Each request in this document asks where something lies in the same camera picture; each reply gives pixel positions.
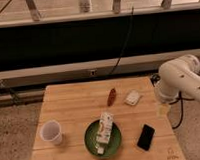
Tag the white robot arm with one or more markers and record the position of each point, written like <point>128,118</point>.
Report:
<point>178,75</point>

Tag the white carton box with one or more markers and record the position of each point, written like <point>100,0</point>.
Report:
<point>105,128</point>

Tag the green bowl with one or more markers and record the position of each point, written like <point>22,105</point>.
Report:
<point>92,146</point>

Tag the black smartphone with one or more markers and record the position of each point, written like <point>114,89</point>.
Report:
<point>145,138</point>

